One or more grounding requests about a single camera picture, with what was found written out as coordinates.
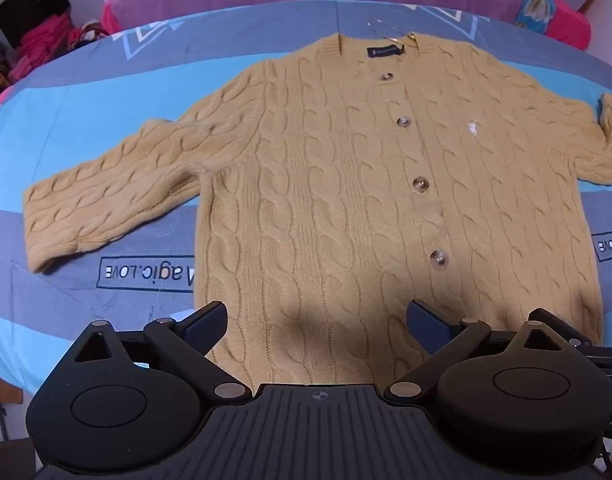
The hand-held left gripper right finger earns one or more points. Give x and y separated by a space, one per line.
427 327

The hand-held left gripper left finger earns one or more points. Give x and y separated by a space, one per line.
206 329

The pink clothes pile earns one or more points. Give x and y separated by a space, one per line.
41 40

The blue grey patterned bed sheet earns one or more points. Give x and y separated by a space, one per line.
86 100

